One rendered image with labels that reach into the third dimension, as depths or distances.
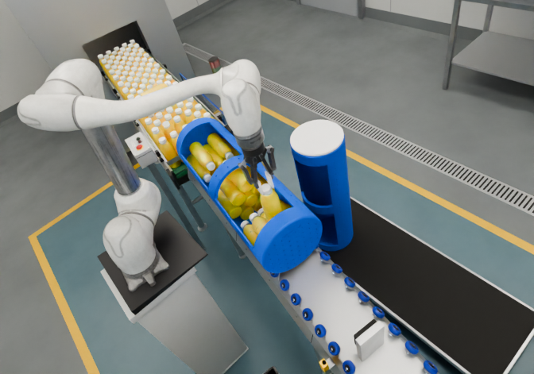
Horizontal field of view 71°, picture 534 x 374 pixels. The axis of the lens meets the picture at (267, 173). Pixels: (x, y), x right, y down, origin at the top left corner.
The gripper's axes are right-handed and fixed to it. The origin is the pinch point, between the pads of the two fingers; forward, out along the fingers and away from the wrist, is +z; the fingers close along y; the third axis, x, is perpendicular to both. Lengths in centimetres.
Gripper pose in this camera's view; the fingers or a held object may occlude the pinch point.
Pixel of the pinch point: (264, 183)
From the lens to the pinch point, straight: 132.3
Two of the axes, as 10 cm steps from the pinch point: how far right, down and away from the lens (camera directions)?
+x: -5.3, -5.3, 6.6
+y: 8.2, -5.1, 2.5
